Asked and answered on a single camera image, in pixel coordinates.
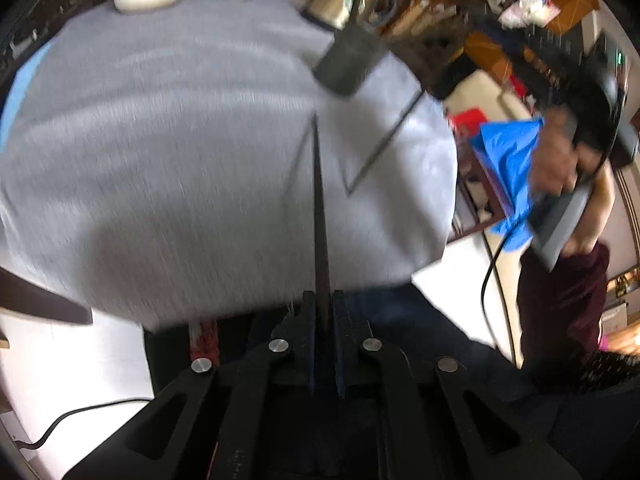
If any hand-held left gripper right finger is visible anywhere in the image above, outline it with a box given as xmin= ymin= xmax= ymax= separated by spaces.
xmin=331 ymin=290 xmax=583 ymax=480

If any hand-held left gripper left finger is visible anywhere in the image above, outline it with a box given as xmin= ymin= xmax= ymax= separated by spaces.
xmin=62 ymin=290 xmax=318 ymax=480

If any grey metal chopstick holder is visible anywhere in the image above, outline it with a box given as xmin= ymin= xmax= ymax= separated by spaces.
xmin=312 ymin=25 xmax=388 ymax=96

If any person's right forearm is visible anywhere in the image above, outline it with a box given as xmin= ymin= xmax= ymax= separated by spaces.
xmin=517 ymin=162 xmax=617 ymax=396

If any person's right hand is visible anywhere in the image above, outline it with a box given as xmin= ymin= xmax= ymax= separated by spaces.
xmin=529 ymin=109 xmax=583 ymax=196

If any blue plastic bag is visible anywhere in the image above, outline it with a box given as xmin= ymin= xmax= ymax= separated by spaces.
xmin=471 ymin=116 xmax=547 ymax=252

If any red plastic chair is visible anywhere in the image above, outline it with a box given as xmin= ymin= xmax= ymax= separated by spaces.
xmin=447 ymin=107 xmax=486 ymax=141

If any cream upholstered seat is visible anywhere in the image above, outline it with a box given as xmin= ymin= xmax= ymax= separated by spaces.
xmin=442 ymin=67 xmax=533 ymax=133

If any blue table cover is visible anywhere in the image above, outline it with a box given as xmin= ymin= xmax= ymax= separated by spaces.
xmin=0 ymin=40 xmax=53 ymax=151

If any dark carved wooden sideboard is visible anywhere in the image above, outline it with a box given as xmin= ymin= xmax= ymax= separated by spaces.
xmin=0 ymin=0 xmax=118 ymax=326

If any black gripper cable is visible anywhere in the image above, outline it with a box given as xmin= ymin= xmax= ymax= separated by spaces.
xmin=481 ymin=225 xmax=521 ymax=366

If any wall calendar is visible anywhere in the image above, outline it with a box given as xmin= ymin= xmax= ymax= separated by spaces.
xmin=500 ymin=0 xmax=561 ymax=31

